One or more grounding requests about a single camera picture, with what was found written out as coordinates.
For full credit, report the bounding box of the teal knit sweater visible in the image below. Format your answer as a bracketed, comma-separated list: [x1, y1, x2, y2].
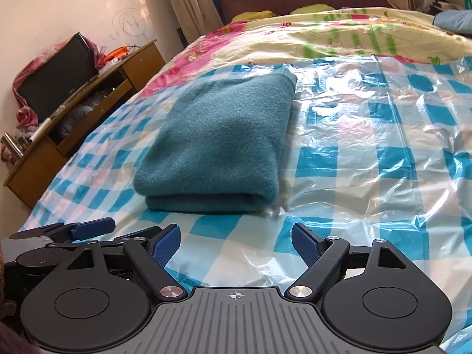
[134, 67, 297, 213]

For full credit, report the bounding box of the wooden TV cabinet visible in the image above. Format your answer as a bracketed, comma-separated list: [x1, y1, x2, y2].
[4, 42, 165, 208]

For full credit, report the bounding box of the blue checkered plastic sheet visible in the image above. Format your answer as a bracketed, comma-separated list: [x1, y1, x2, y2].
[24, 57, 471, 353]

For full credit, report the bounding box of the black television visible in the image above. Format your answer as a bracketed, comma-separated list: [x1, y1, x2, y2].
[18, 33, 99, 122]

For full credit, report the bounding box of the orange package on cabinet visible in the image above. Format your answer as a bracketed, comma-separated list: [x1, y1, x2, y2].
[104, 46, 130, 64]

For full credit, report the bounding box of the floral pink cream quilt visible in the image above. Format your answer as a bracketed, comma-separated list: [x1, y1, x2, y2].
[137, 7, 471, 98]

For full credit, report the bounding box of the yellow green pillow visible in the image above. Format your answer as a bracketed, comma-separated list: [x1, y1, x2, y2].
[231, 10, 276, 23]
[290, 3, 334, 14]

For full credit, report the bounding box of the beige left curtain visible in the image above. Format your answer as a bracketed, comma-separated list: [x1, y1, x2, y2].
[170, 0, 223, 43]

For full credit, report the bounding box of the light blue folded garment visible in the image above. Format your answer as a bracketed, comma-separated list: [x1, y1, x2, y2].
[433, 10, 472, 37]

